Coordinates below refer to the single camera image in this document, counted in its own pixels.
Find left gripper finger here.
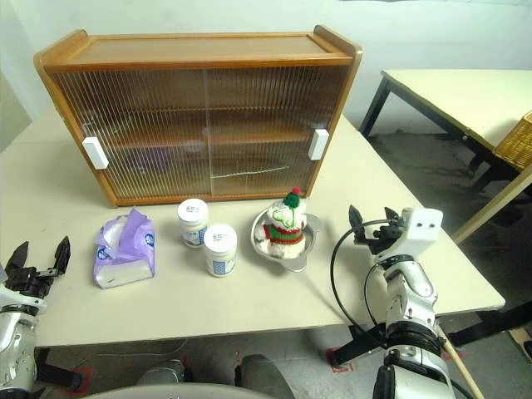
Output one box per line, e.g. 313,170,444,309
50,235,71,275
4,241,31,273

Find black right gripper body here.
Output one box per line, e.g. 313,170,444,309
364,215,411,255

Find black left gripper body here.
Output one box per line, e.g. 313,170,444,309
2,265,57,298

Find purple tissue pack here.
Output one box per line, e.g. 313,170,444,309
91,206,158,290

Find steel bowl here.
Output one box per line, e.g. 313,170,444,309
250,206,323,274

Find plush toy knitted sweater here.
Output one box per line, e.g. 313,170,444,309
254,186,309,259

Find white jar blue label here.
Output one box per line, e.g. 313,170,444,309
202,223,239,278
176,199,210,249

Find ribbed clear sliding door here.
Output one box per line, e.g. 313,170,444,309
205,65,349,196
52,68,213,200

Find wooden cabinet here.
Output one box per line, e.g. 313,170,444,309
33,24,362,208

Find black table base foot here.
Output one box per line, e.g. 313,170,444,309
35,347,84,392
332,323,390,369

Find black table base beam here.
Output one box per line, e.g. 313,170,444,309
440,298,532,348

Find cream table black legs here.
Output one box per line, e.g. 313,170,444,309
359,68,532,246

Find wooden stick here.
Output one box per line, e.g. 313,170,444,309
436,323,485,399

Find wicker basket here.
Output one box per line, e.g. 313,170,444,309
494,110,532,170

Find dark grey rounded shape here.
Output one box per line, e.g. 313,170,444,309
135,359,193,387
234,353,294,399

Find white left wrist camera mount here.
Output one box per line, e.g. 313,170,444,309
0,282,47,319

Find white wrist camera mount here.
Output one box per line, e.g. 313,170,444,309
371,207,444,266
0,282,47,319

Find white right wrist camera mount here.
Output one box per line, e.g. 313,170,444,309
371,207,444,266

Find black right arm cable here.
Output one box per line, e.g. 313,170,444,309
330,215,400,346

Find thin white cable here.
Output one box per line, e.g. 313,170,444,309
93,338,188,362

